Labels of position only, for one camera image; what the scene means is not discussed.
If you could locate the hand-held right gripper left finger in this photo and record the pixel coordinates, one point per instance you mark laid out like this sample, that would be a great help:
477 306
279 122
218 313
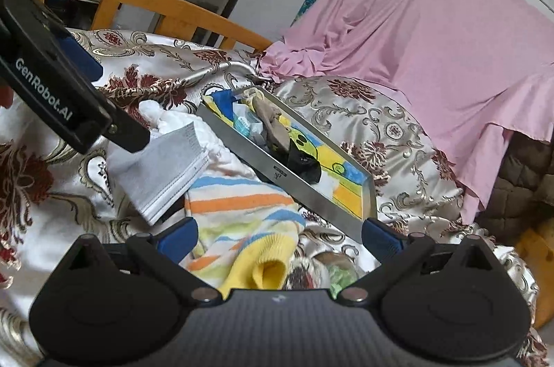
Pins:
175 239

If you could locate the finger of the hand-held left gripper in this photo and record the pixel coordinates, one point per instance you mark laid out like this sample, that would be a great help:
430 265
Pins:
130 133
80 55

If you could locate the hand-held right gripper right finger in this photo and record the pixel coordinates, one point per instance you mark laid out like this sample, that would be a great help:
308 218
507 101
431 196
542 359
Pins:
383 239

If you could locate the white cloth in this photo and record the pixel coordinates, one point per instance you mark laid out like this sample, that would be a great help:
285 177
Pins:
160 172
173 118

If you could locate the yellow knit cloth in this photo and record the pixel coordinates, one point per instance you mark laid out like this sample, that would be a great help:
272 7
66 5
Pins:
264 263

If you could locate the metal tray with cartoon print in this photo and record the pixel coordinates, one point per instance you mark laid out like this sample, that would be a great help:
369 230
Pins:
303 194

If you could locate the black cloth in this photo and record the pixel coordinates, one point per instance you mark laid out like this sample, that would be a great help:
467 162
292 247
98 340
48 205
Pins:
305 163

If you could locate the blue white wipes packet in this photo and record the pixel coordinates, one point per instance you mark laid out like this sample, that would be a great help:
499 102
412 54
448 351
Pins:
245 122

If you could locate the grey cloth pouch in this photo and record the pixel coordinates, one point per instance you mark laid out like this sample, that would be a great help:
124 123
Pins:
272 124

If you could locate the clear bag of green snacks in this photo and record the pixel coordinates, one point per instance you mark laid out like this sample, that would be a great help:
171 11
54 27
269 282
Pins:
344 274

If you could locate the floral satin bedspread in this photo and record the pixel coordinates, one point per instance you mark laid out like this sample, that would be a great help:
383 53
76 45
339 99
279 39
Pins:
389 124

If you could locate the brown quilted jacket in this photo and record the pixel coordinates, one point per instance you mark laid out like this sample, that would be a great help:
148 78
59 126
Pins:
528 185

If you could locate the plain wooden bed board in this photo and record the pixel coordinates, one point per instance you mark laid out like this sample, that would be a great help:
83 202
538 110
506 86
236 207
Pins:
536 276

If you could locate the pink sheet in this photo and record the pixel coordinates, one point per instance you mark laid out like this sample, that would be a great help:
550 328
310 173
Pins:
411 46

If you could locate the slatted wooden bed rail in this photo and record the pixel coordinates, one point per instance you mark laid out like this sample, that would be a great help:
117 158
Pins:
151 3

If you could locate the blue orange wall poster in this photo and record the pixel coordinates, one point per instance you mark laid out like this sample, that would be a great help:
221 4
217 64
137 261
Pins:
314 1

